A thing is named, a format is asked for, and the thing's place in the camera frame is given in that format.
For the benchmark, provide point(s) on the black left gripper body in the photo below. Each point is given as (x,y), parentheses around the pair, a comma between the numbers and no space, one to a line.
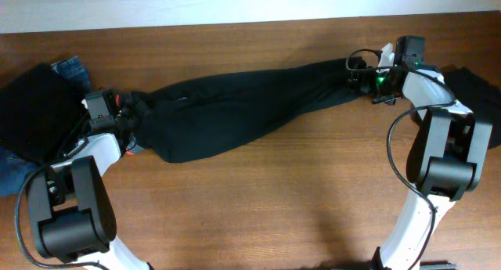
(127,116)

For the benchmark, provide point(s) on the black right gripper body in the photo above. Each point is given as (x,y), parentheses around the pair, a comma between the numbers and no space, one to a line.
(376,86)

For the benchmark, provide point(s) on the black pants with red waistband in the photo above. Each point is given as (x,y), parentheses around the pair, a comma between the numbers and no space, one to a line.
(203,117)

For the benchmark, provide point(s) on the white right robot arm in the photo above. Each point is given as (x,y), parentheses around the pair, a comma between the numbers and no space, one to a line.
(446,158)

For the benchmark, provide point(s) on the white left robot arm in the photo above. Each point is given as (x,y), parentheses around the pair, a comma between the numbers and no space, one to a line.
(71,217)

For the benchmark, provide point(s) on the black folded garment right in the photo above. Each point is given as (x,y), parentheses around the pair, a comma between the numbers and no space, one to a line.
(478,95)

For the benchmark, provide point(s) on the black folded garment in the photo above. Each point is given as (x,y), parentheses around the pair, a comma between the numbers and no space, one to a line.
(41,107)
(478,95)

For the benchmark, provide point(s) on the black folded garment left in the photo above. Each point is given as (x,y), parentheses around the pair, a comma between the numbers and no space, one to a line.
(41,107)

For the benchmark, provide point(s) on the blue denim jeans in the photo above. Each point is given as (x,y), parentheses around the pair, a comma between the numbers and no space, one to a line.
(13,167)

